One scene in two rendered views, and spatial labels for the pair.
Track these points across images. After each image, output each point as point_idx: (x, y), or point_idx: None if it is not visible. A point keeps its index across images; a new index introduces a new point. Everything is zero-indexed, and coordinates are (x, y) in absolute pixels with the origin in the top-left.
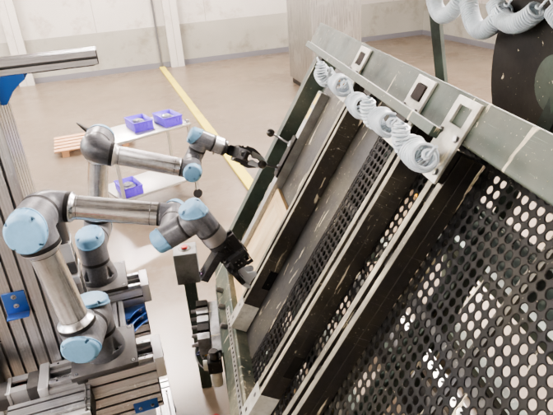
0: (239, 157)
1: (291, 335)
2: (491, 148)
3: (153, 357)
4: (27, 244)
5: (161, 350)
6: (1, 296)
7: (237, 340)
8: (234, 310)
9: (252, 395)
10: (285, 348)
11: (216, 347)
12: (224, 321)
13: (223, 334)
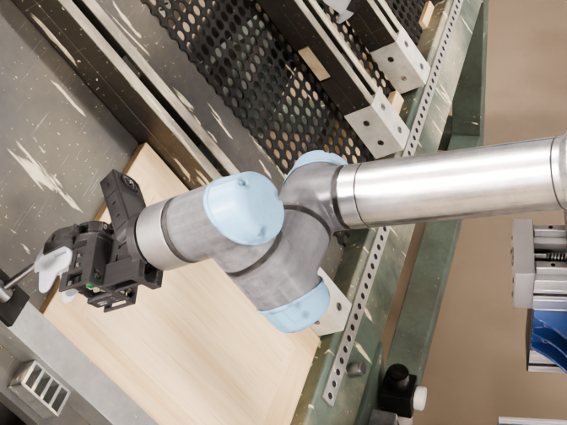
0: (142, 196)
1: (313, 6)
2: None
3: (533, 235)
4: None
5: (515, 232)
6: None
7: (351, 282)
8: (329, 312)
9: (386, 115)
10: (326, 20)
11: (383, 419)
12: (346, 405)
13: (362, 382)
